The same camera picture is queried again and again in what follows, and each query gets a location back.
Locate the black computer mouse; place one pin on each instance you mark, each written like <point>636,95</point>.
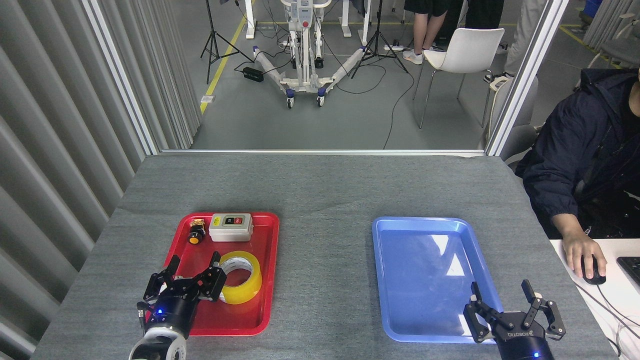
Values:
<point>596,280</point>

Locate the black tripod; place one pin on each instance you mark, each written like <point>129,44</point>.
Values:
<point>211,20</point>
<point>379,20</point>

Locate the black equipment case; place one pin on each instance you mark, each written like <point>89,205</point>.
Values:
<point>452,22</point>

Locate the red plastic tray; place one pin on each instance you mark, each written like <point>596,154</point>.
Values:
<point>250,320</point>

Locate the black keyboard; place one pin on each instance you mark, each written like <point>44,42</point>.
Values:
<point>632,267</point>

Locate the blue bin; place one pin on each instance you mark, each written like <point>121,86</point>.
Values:
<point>594,7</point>

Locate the white two-button switch box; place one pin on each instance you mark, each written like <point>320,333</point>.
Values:
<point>230,231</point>

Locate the white power strip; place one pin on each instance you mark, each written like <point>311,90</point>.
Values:
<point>394,47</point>

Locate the blue plastic tray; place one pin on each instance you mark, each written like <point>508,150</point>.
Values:
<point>425,300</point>

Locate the white plastic chair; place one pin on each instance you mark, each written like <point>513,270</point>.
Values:
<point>470,47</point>

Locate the white desk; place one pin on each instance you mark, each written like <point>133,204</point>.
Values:
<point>630,305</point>

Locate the grey floor plate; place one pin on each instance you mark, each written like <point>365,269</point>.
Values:
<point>207,99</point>

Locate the black yellow push button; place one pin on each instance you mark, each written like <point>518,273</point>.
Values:
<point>195,236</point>

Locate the person's hand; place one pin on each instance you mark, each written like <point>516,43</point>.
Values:
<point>582,255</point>

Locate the person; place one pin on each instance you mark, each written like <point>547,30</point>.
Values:
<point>422,25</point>
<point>525,30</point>
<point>575,150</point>
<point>485,12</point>

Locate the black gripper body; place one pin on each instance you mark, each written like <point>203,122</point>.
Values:
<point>522,342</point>
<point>172,312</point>

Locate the white stand on wheels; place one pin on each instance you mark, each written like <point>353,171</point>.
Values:
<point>302,50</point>

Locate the silver horizontal rail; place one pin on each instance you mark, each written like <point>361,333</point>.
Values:
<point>320,151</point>

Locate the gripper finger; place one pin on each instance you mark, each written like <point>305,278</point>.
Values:
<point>156,286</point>
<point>479,320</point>
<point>552,320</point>
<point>214,282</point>

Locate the black power adapter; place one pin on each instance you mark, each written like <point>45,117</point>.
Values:
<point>253,74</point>

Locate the grey office chair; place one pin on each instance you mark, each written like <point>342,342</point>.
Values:
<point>520,135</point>

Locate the yellow tape roll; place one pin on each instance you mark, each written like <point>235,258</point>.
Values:
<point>250,289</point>

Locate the white table leg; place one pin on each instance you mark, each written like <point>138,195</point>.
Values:
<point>249,20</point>
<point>345,17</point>
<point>367,20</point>

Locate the silver post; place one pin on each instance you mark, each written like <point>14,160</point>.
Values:
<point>525,75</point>

